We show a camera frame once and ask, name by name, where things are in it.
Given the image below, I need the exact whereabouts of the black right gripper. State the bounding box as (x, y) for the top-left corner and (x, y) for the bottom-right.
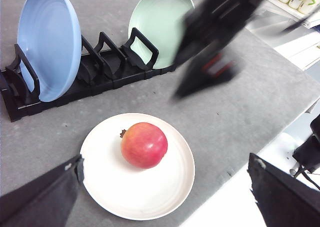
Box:
(173, 0), (261, 97)

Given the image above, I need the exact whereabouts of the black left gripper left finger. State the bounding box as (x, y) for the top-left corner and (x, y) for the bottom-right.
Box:
(0, 155), (85, 227)

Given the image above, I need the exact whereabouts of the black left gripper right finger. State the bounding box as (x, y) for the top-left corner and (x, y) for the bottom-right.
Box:
(247, 153), (320, 227)

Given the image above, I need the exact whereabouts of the white plate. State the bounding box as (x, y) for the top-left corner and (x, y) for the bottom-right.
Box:
(80, 113), (196, 221)

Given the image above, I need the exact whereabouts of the red pomegranate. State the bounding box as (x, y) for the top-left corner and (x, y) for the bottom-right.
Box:
(120, 122), (168, 170)

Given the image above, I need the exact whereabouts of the green plate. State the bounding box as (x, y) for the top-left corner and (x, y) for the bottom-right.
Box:
(128, 0), (195, 69)

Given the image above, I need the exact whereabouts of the black plate rack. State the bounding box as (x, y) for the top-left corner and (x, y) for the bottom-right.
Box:
(0, 27), (176, 122)

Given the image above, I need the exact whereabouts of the blue plate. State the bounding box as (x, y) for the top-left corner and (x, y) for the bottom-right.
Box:
(17, 0), (82, 103)

